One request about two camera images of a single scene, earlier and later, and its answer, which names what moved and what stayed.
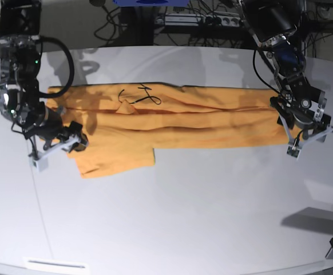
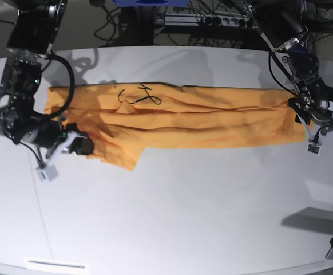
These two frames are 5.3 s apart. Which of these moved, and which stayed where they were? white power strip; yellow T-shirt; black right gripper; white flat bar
Moved: yellow T-shirt; black right gripper
Stayed: white power strip; white flat bar
